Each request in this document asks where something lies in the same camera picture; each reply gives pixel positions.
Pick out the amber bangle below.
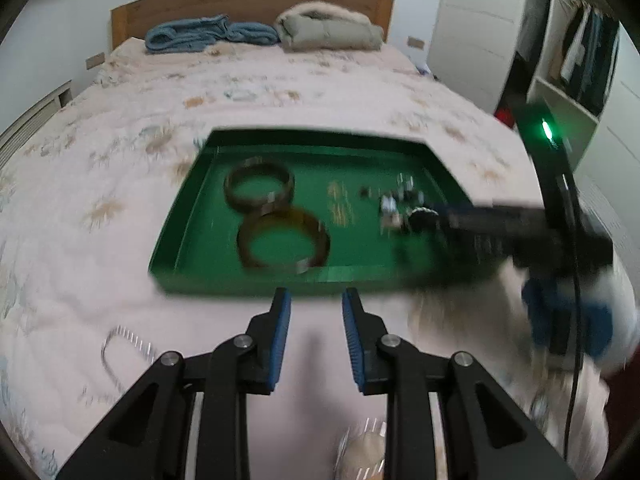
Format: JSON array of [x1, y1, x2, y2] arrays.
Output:
[[236, 207, 331, 275]]

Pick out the hanging clothes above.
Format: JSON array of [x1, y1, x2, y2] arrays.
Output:
[[559, 0, 622, 117]]

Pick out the floral bed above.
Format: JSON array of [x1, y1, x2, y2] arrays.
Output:
[[0, 36, 640, 480]]

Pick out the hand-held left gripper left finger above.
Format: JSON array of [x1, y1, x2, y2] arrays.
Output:
[[55, 287, 292, 480]]

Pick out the beige fur-trimmed jacket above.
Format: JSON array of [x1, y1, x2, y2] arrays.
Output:
[[274, 2, 386, 52]]

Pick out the brown wooden bangle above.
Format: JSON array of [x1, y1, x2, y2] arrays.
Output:
[[223, 157, 296, 213]]

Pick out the green tray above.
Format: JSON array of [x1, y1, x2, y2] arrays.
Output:
[[148, 129, 501, 297]]

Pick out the clear bracelet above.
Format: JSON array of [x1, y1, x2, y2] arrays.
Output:
[[334, 416, 389, 480]]

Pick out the silver jewelry pieces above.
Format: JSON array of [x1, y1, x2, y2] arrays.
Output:
[[360, 171, 427, 235]]

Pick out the dark beaded bracelet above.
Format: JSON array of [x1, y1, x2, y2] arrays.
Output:
[[409, 206, 440, 232]]

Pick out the grey hanging garment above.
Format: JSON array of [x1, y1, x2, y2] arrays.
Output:
[[519, 0, 551, 61]]

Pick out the black cable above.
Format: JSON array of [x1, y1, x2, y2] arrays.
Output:
[[560, 172, 586, 461]]

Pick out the silver necklace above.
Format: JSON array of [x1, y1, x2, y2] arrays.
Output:
[[100, 326, 159, 397]]

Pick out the person's right forearm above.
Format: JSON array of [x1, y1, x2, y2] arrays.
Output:
[[410, 255, 640, 480]]

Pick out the red bag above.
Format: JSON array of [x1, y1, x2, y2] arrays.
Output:
[[494, 104, 519, 129]]

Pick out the blue blanket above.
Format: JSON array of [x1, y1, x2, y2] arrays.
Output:
[[145, 15, 280, 55]]

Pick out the wooden headboard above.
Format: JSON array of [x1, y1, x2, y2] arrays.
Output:
[[111, 0, 395, 52]]

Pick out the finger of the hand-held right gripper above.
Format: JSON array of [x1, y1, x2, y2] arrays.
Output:
[[427, 201, 501, 241]]

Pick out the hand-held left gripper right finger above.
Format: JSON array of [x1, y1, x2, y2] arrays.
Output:
[[341, 287, 576, 480]]

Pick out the white wardrobe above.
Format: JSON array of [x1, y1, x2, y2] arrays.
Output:
[[429, 0, 640, 201]]

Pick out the white radiator cover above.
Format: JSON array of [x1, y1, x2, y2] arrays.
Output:
[[0, 80, 74, 171]]

